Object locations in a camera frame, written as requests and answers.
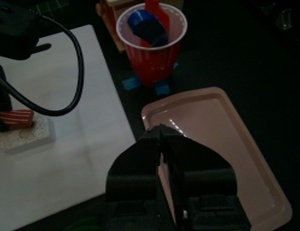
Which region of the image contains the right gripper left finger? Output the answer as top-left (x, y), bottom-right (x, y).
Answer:
top-left (103, 124), bottom-right (175, 231)

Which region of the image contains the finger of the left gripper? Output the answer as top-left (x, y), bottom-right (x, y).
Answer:
top-left (0, 63), bottom-right (15, 113)
top-left (0, 113), bottom-right (10, 134)

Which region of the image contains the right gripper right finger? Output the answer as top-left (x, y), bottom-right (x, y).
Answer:
top-left (158, 124), bottom-right (253, 231)

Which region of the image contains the red striped toy salmon slice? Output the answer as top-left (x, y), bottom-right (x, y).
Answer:
top-left (0, 109), bottom-right (36, 131)

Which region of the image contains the white toy rice block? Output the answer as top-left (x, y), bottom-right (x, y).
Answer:
top-left (0, 115), bottom-right (57, 153)

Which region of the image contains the pink plastic tray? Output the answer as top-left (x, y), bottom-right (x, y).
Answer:
top-left (141, 87), bottom-right (293, 231)

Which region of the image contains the white plastic cutting board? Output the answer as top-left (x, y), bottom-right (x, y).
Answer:
top-left (0, 24), bottom-right (138, 231)

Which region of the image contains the wooden box with red panel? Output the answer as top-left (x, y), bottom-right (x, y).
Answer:
top-left (95, 0), bottom-right (186, 52)

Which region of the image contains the blue tape piece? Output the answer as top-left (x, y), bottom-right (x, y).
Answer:
top-left (122, 76), bottom-right (142, 91)
top-left (153, 80), bottom-right (170, 96)

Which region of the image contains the blue plastic utensil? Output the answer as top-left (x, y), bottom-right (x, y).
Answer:
top-left (126, 9), bottom-right (170, 48)

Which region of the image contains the red plastic cup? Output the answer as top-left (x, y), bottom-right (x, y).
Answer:
top-left (115, 2), bottom-right (189, 88)

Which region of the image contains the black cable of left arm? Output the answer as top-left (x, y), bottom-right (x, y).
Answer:
top-left (0, 13), bottom-right (85, 117)

